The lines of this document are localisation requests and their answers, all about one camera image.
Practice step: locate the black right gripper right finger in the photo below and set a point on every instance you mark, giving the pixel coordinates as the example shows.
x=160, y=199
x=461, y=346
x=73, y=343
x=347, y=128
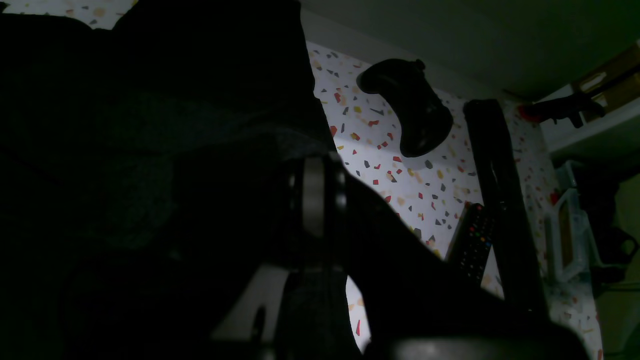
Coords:
x=419, y=307

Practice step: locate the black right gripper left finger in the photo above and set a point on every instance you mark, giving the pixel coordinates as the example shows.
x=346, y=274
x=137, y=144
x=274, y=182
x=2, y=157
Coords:
x=208, y=287

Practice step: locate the dark grey T-shirt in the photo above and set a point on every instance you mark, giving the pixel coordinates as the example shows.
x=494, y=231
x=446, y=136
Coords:
x=95, y=121

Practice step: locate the black TV remote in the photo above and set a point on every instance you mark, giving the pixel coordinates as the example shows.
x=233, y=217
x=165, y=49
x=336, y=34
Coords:
x=473, y=239

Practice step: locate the long black bar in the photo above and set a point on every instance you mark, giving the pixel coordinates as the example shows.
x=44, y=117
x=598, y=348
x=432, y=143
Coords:
x=500, y=186

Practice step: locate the black game controller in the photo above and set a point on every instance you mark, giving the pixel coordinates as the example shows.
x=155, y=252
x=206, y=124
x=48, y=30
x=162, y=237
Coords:
x=425, y=122

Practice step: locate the red black clamp left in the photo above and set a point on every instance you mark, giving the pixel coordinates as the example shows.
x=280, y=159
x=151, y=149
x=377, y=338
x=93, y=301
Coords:
x=567, y=107

